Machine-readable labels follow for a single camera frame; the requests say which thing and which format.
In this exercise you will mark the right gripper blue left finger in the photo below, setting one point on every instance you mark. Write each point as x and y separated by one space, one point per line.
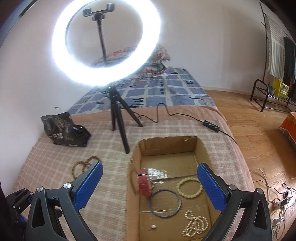
73 197

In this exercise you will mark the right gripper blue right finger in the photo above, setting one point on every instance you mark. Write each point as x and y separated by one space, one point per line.
255 223

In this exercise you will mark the dark blue bangle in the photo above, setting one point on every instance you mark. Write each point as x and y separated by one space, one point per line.
164 203

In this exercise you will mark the white power strip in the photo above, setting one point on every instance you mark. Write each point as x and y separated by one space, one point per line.
278 215

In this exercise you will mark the cardboard box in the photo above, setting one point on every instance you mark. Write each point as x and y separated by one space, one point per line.
172 164

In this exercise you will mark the black snack bag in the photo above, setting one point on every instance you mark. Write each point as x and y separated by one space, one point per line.
61 129

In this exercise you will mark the orange cloth covered furniture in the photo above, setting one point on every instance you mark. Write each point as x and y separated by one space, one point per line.
289 125

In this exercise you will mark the pink plaid blanket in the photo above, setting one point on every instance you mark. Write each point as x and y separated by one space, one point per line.
50 166

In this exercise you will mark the black clothes rack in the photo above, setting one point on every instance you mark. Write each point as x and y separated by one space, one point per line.
263 91

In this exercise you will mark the black tripod stand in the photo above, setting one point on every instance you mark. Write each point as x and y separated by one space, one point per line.
116 115

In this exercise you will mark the yellow box on rack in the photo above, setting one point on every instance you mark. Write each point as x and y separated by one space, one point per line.
281 89

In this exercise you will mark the blue checked bed sheet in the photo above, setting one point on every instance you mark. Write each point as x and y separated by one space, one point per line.
176 87

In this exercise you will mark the folded floral quilt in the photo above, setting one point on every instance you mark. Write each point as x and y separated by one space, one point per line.
154 66

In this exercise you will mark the dark hanging clothes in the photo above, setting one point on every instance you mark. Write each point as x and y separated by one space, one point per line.
289 69

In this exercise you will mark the striped hanging towel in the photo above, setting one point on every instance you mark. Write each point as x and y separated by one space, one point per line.
276 48

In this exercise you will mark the black phone holder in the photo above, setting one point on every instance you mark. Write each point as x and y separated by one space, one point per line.
98 16

